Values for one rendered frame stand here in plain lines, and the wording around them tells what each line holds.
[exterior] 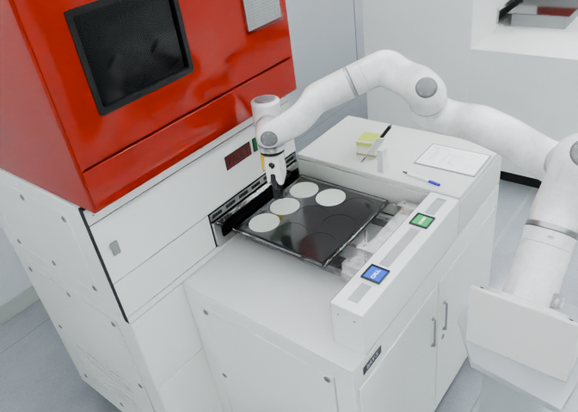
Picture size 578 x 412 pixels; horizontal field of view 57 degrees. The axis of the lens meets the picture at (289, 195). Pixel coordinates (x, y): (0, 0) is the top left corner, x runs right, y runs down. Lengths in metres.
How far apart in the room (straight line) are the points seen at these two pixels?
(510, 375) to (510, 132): 0.58
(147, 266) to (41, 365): 1.41
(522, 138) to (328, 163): 0.71
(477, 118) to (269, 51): 0.65
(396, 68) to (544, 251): 0.59
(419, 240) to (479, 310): 0.27
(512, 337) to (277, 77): 1.00
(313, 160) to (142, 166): 0.72
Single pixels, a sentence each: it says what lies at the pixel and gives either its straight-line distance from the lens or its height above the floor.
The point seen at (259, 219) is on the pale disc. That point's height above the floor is 0.90.
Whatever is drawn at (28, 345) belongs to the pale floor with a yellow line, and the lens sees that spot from 3.06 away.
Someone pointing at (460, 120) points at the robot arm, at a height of 1.25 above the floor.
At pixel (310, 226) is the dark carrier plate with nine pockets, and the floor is 0.90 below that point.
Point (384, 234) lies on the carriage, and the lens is 1.67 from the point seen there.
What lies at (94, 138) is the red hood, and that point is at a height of 1.40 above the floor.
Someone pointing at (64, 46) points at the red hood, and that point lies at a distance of 1.26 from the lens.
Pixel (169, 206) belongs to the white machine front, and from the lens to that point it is 1.58.
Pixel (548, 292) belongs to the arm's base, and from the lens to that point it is 1.39.
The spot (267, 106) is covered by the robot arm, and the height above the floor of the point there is 1.31.
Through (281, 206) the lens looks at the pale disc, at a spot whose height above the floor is 0.90.
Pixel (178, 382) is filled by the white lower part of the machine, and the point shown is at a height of 0.48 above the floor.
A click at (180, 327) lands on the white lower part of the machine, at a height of 0.67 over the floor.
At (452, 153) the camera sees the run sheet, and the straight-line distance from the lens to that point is 1.90.
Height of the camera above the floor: 1.91
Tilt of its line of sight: 33 degrees down
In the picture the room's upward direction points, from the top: 9 degrees counter-clockwise
